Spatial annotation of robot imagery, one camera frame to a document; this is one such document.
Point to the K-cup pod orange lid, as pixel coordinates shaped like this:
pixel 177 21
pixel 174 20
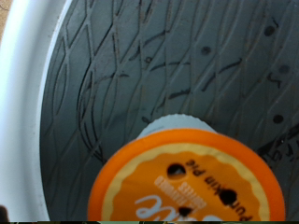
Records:
pixel 187 186

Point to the white two-tier turntable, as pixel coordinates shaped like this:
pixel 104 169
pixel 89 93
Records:
pixel 155 62

